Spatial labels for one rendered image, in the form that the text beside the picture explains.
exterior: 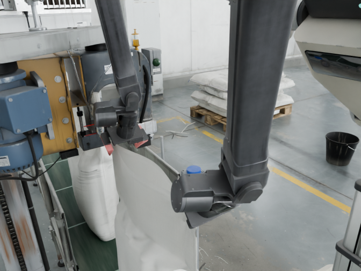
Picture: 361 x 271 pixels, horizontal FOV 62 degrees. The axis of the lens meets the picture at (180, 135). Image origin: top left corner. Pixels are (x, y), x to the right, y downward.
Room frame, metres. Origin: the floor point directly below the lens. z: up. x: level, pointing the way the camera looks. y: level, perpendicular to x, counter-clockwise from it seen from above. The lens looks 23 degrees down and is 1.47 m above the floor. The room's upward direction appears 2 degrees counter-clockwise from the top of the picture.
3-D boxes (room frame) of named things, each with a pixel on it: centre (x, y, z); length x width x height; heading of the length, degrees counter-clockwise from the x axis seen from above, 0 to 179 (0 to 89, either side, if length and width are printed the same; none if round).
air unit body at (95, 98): (0.97, 0.27, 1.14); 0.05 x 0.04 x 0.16; 121
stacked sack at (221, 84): (3.78, -0.74, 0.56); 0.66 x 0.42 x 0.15; 121
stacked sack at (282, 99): (4.10, -1.25, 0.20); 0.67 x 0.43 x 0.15; 121
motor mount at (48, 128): (0.85, 0.42, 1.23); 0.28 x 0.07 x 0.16; 31
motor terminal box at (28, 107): (0.69, 0.37, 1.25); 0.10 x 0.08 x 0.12; 146
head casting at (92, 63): (1.18, 0.28, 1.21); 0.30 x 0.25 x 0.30; 31
